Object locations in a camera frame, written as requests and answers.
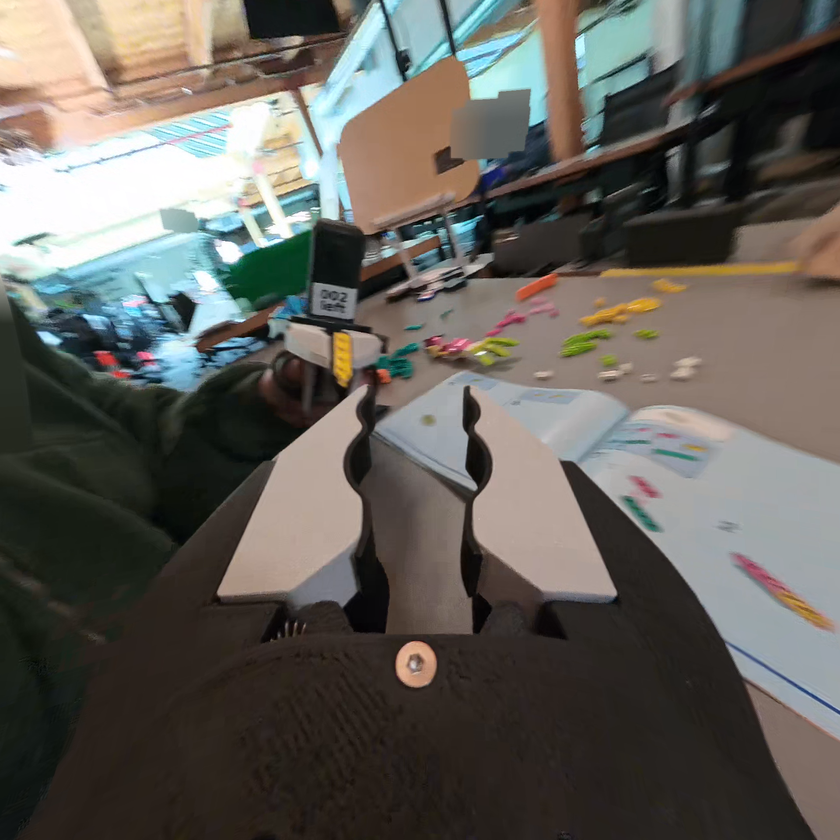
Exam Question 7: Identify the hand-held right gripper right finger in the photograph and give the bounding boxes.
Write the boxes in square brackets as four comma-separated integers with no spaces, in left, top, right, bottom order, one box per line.
[459,386,619,634]

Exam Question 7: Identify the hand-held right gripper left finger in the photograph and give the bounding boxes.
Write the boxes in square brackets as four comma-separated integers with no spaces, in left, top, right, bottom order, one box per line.
[217,386,391,634]

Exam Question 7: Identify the person's left forearm green sleeve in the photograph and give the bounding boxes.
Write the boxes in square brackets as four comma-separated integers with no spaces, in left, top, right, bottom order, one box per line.
[154,361,309,546]

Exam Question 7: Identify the pile of teal lego pieces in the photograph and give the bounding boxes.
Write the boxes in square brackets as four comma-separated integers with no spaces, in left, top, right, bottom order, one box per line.
[374,322,421,382]

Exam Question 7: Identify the pink lime lego bird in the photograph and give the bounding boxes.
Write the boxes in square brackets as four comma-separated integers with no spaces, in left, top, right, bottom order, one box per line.
[423,335,519,367]

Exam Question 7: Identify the pile of pink lego pieces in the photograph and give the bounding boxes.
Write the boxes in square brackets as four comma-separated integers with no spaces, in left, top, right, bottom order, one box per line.
[495,297,559,329]

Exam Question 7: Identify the pile of lime lego pieces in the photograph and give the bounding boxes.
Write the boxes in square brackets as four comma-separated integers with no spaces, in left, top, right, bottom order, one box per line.
[560,327,660,368]

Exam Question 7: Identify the lego instruction booklet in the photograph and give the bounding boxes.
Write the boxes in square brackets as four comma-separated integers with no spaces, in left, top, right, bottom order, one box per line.
[374,371,840,739]

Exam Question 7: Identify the scattered white lego pieces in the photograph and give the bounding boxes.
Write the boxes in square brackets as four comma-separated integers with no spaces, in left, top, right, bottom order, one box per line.
[533,356,703,383]

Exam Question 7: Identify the pile of yellow lego bricks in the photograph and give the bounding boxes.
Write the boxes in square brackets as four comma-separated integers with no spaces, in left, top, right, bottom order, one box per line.
[579,279,689,327]

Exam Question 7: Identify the person's left hand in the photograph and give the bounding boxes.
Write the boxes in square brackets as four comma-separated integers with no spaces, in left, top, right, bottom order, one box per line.
[258,364,342,424]

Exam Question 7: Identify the green storage bins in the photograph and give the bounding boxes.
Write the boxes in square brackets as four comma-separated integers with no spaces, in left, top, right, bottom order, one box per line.
[226,230,316,309]

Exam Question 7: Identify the dark flat packet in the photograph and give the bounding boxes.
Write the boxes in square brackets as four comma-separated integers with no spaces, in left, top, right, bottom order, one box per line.
[386,266,470,303]

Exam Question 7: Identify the wooden chair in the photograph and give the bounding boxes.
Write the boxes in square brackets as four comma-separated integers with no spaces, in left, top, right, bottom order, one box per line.
[336,56,490,293]

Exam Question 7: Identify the person's green zip jacket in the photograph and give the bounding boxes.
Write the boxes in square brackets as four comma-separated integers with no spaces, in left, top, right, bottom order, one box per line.
[0,289,283,834]

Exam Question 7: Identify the black hanging screen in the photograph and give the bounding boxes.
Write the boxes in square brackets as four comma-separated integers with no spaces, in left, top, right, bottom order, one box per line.
[243,0,342,39]

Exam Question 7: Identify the wooden workbench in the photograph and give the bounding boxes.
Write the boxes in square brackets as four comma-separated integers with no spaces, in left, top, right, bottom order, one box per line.
[482,26,840,217]

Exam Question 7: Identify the yellow tape strip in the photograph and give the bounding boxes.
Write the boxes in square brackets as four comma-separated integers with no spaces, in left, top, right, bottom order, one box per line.
[600,261,800,279]

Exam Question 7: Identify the dark equipment case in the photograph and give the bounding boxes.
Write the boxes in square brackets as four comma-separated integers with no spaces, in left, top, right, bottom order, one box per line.
[623,200,746,266]

